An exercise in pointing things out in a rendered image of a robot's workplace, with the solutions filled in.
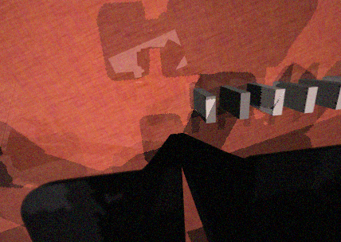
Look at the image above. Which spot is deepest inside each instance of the grey domino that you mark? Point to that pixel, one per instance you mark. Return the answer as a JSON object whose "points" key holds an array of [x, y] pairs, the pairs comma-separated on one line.
{"points": [[328, 94], [332, 78], [298, 97], [266, 98], [235, 101], [205, 105]]}

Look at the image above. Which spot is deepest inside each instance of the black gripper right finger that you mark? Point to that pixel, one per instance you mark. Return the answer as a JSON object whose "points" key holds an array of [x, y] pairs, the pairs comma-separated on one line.
{"points": [[231, 193]]}

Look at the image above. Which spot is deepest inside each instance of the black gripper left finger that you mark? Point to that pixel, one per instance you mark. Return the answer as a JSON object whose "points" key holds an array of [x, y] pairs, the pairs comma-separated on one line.
{"points": [[108, 207]]}

